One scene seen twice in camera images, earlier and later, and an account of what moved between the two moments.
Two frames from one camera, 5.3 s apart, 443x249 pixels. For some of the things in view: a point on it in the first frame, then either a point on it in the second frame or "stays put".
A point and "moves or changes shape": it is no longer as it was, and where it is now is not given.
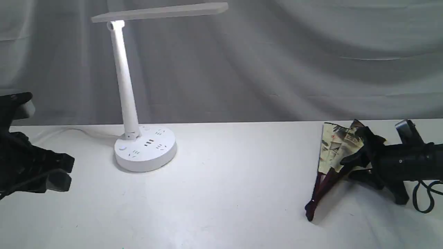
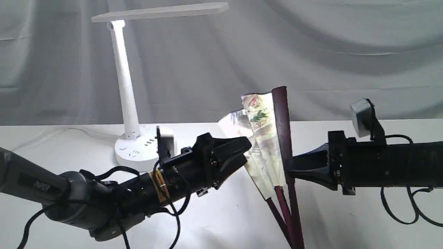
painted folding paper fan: (337, 141) moves or changes shape
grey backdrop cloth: (262, 61) stays put
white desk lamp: (156, 148) stays put
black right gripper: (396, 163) -> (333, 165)
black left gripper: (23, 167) -> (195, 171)
